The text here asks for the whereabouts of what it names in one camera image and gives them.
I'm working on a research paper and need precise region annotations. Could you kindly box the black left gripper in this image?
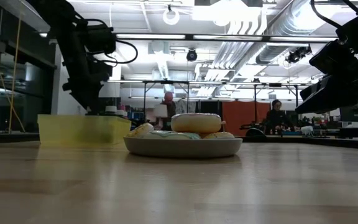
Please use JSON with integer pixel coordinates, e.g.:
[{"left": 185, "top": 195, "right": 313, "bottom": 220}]
[{"left": 62, "top": 57, "right": 113, "bottom": 116}]

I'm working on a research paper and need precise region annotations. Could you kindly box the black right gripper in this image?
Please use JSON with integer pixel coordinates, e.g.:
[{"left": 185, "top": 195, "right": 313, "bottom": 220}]
[{"left": 295, "top": 40, "right": 358, "bottom": 114}]

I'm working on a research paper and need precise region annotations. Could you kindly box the yellow translucent plastic bin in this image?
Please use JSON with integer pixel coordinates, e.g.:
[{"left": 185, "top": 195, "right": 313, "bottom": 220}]
[{"left": 37, "top": 114, "right": 132, "bottom": 147}]

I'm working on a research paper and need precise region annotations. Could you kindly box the distant dark monitor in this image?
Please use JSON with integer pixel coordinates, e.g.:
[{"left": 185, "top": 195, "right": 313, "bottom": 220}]
[{"left": 339, "top": 107, "right": 358, "bottom": 123}]

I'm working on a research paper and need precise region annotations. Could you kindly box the black ceiling spotlight cluster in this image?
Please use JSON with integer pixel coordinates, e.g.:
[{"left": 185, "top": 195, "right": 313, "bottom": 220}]
[{"left": 285, "top": 45, "right": 313, "bottom": 65}]

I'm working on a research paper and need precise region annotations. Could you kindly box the small yellow donut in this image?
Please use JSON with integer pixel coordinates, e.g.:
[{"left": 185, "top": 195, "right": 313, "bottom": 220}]
[
  {"left": 126, "top": 122, "right": 155, "bottom": 138},
  {"left": 203, "top": 131, "right": 236, "bottom": 140}
]

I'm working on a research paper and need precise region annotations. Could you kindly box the person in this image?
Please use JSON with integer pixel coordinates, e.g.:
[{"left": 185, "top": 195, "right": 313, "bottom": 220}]
[
  {"left": 158, "top": 91, "right": 177, "bottom": 131},
  {"left": 264, "top": 98, "right": 295, "bottom": 135}
]

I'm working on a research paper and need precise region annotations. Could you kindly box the white rectangular object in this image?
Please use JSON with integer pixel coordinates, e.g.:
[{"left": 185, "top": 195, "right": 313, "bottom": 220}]
[{"left": 153, "top": 104, "right": 168, "bottom": 118}]

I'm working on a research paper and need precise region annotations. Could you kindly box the large green frosted donut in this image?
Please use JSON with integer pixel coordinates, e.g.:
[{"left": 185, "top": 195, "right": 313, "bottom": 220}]
[{"left": 143, "top": 129, "right": 202, "bottom": 141}]

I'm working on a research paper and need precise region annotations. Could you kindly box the orange divider panel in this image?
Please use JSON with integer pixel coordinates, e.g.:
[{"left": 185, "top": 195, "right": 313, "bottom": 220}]
[{"left": 221, "top": 100, "right": 272, "bottom": 137}]

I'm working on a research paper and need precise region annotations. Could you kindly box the grey white curtain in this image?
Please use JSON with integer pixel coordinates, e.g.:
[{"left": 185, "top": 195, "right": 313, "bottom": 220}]
[{"left": 175, "top": 99, "right": 198, "bottom": 114}]

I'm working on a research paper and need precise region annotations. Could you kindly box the grey round plate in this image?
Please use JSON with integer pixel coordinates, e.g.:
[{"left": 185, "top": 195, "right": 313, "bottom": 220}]
[{"left": 123, "top": 136, "right": 244, "bottom": 159}]

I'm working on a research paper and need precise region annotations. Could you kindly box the lilac donut with brown stripes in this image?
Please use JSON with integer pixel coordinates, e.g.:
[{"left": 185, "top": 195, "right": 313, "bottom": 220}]
[{"left": 170, "top": 113, "right": 223, "bottom": 134}]

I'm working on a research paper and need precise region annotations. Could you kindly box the black divider panel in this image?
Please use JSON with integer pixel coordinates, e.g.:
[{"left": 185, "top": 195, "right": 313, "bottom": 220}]
[{"left": 197, "top": 100, "right": 223, "bottom": 116}]

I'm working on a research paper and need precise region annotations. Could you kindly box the round white ceiling lamp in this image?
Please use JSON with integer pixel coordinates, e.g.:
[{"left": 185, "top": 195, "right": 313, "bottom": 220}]
[{"left": 162, "top": 6, "right": 181, "bottom": 26}]

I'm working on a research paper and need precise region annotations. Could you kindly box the black workstation frame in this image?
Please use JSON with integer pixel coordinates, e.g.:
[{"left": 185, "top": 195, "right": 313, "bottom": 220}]
[
  {"left": 225, "top": 81, "right": 312, "bottom": 122},
  {"left": 104, "top": 80, "right": 223, "bottom": 122}
]

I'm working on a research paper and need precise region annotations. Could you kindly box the silver ventilation duct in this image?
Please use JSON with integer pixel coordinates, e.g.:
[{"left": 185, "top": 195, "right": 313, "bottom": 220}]
[{"left": 255, "top": 0, "right": 338, "bottom": 65}]

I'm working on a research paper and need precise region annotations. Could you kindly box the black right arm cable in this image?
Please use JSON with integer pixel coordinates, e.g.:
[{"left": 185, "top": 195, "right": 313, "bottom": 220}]
[{"left": 310, "top": 0, "right": 341, "bottom": 32}]

